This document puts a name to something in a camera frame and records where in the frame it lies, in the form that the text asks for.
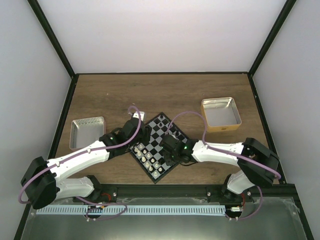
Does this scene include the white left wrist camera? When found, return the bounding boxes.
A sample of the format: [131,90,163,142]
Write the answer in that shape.
[132,111,146,122]

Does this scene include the silver pink tin lid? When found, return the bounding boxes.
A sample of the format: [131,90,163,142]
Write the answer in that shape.
[69,116,106,151]

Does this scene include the gold metal tin box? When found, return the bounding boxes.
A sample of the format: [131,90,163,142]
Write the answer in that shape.
[200,97,242,133]

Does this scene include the black white chess board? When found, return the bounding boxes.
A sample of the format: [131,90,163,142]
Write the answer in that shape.
[130,112,189,184]

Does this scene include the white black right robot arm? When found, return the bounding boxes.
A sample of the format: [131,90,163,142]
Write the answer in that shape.
[159,134,281,202]

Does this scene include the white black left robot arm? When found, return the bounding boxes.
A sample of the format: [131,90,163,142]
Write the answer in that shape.
[18,117,152,210]

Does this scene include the black aluminium frame rail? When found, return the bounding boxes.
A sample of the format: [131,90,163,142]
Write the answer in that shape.
[29,183,297,201]

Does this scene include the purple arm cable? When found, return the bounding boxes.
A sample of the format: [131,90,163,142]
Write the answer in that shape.
[166,111,282,221]
[17,106,142,222]

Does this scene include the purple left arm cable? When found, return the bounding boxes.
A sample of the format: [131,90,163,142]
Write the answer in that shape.
[17,106,142,222]

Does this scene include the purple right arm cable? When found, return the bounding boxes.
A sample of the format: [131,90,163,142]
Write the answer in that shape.
[166,111,282,221]

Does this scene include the light blue cable duct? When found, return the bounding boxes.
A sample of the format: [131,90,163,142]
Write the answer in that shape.
[36,205,226,216]

